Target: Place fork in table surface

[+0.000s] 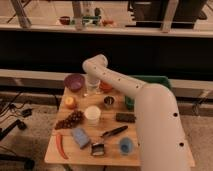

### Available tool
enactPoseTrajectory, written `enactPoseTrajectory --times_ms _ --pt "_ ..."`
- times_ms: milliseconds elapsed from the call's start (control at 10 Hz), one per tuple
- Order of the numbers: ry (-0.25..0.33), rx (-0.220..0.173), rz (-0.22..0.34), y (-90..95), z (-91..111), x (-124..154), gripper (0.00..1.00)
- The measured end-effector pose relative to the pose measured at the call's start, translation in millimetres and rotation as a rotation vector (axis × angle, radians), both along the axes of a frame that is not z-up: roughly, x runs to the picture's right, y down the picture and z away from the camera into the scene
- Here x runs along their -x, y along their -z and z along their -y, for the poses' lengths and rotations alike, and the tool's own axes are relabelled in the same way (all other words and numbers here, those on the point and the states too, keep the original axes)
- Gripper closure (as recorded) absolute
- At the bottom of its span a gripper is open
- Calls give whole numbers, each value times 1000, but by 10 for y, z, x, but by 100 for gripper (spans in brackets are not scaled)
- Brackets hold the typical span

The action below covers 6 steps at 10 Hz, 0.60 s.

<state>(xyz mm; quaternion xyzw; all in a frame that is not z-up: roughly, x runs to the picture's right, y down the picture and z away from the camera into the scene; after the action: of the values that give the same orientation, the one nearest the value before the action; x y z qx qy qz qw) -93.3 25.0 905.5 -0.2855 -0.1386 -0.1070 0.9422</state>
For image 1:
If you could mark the green dish rack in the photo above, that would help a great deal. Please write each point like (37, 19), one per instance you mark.
(163, 80)

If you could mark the clear glass cup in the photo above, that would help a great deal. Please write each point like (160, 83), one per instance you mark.
(92, 84)

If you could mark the red bowl in background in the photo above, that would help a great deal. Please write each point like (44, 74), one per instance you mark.
(64, 20)

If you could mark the purple bowl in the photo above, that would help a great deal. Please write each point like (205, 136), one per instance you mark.
(74, 82)

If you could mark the dark grape bunch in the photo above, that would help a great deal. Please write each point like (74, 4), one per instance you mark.
(71, 121)

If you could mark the orange bowl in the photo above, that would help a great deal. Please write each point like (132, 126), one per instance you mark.
(105, 87)

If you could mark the green box in background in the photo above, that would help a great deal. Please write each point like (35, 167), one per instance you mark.
(91, 20)

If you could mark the dark brown sponge block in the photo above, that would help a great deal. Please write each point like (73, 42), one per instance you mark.
(125, 117)

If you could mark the white plastic cup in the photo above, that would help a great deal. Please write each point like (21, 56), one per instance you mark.
(92, 114)

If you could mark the yellow red apple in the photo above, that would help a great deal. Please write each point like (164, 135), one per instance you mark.
(70, 102)

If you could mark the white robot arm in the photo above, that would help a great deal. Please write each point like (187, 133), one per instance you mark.
(161, 137)

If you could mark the blue plastic cup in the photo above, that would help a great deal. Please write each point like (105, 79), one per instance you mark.
(126, 146)

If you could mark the red chili pepper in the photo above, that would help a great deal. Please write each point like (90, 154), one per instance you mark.
(59, 145)

